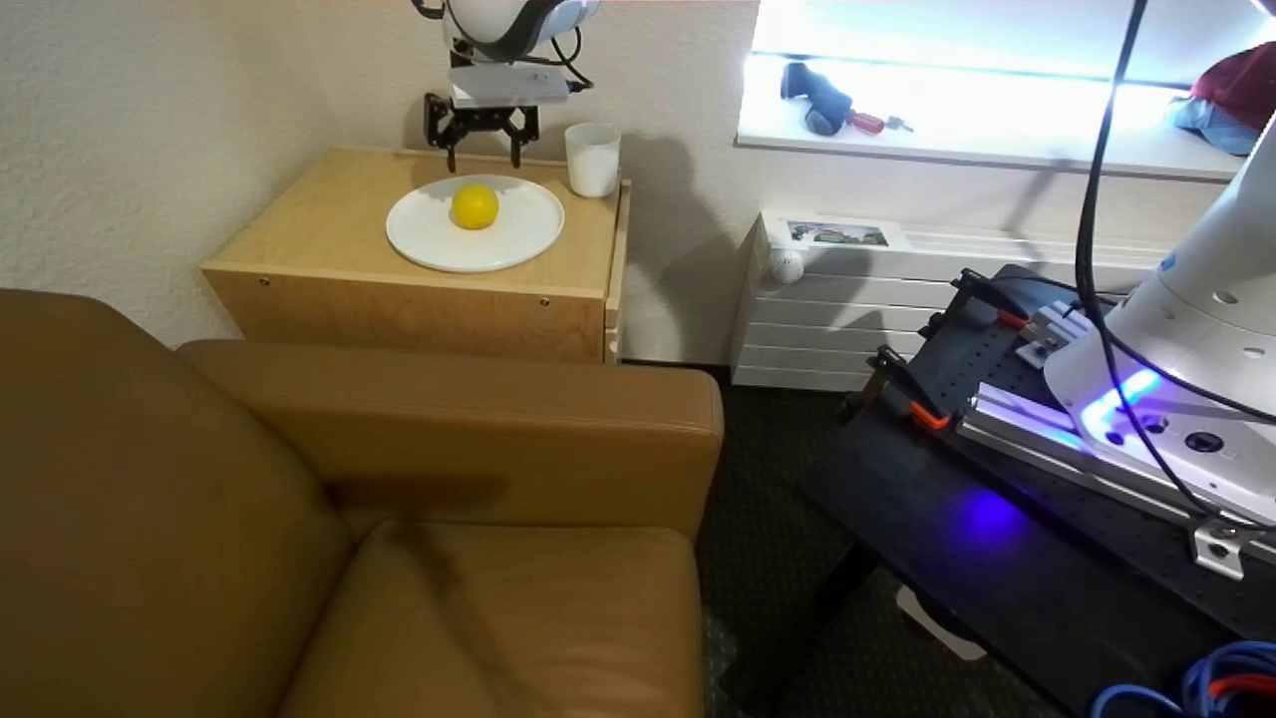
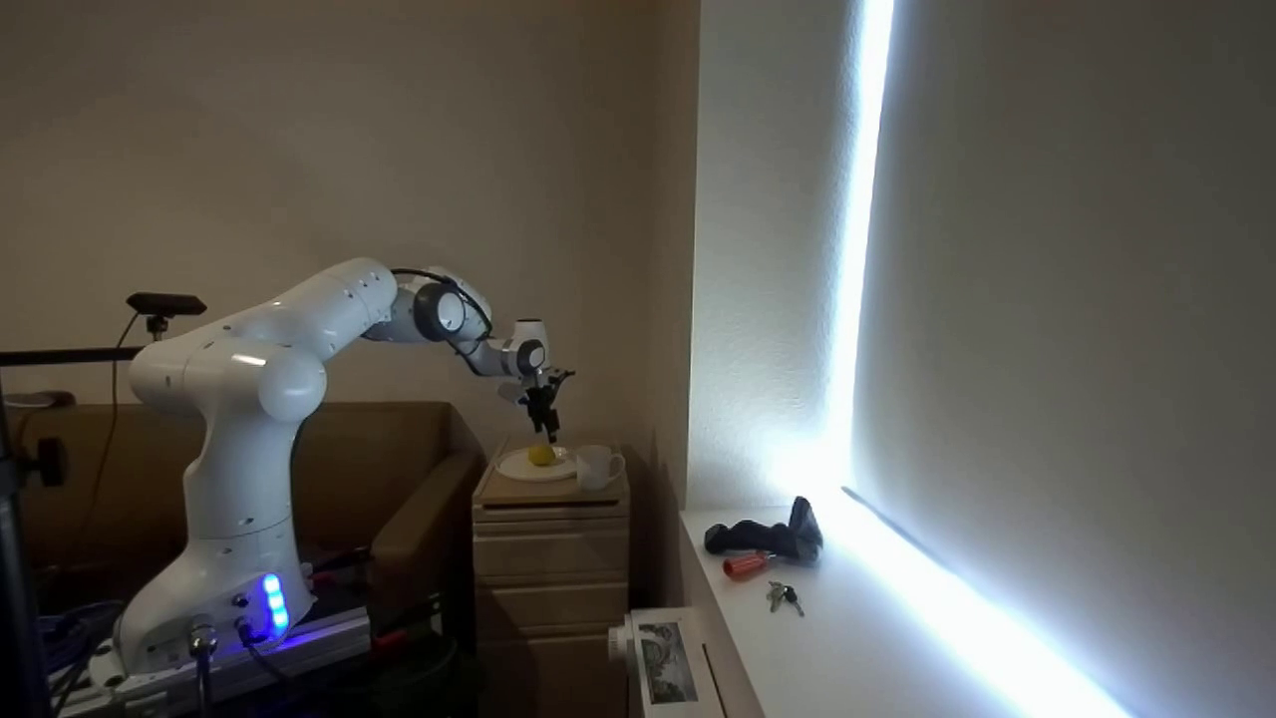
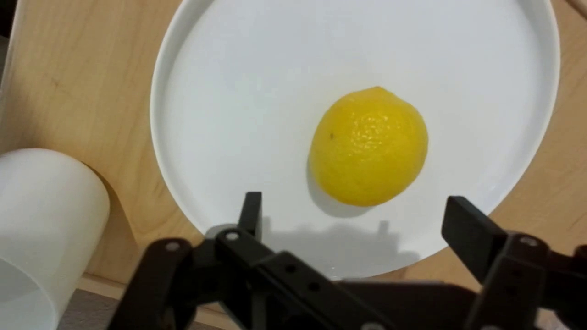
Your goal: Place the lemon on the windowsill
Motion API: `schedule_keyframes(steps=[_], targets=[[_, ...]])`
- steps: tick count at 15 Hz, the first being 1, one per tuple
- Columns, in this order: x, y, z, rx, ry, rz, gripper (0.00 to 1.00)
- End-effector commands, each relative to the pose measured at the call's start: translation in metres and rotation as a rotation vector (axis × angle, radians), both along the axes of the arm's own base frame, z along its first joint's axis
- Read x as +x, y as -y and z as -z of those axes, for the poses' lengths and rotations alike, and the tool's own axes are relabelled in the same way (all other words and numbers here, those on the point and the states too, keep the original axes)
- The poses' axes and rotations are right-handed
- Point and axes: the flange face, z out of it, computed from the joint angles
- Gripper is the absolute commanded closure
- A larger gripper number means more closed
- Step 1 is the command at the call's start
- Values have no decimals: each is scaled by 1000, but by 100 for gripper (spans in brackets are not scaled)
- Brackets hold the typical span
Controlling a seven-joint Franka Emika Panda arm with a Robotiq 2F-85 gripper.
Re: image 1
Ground black clamp orange handle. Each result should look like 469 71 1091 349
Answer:
950 266 1068 339
864 342 962 438

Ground blue cable bundle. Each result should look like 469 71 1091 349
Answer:
1091 637 1276 718

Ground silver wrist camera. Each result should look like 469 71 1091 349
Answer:
448 61 577 112

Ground black robot table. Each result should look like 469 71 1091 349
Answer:
739 258 1276 718

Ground light wooden nightstand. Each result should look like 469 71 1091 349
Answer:
198 145 635 366

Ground white windowsill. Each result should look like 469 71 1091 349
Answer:
735 47 1254 185

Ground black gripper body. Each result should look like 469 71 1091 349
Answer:
421 87 541 150

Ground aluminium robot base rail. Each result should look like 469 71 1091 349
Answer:
953 374 1276 535

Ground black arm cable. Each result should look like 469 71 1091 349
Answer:
1071 0 1276 431

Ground brown leather armchair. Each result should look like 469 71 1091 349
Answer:
0 287 731 718

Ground blue cloth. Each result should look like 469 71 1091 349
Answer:
1173 97 1258 164

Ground black cordless drill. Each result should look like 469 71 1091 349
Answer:
773 57 858 138

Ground metal corner bracket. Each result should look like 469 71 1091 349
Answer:
1188 519 1254 584

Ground yellow lemon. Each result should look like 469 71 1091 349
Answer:
448 180 505 234

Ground white wall heater unit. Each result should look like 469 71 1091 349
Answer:
727 208 1148 399

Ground maroon cloth bundle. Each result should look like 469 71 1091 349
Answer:
1185 37 1276 136

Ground white cup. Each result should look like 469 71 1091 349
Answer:
559 121 627 205

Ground white round plate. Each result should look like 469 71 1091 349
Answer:
382 173 571 279

